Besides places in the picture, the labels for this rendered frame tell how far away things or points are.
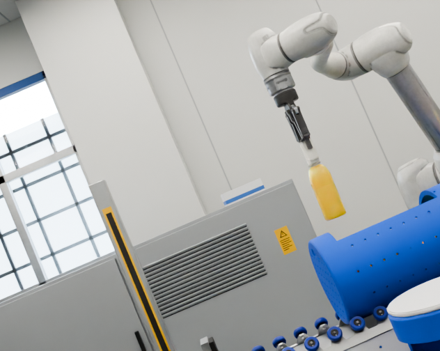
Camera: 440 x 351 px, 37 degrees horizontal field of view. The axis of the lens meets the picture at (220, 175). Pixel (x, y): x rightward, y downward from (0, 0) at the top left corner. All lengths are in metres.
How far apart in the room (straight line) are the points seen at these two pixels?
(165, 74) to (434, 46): 2.03
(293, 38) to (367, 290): 0.78
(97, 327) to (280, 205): 1.22
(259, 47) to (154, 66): 3.01
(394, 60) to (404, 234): 0.75
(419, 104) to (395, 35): 0.29
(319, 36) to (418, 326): 0.89
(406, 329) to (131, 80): 3.44
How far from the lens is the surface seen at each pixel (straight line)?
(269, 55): 2.07
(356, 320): 2.03
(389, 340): 2.04
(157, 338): 2.39
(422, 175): 2.76
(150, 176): 4.64
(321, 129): 4.97
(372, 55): 2.51
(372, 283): 1.99
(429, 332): 1.62
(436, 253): 2.05
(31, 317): 3.85
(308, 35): 2.01
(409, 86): 2.57
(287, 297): 3.67
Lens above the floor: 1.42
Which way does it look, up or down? 3 degrees up
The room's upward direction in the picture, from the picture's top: 23 degrees counter-clockwise
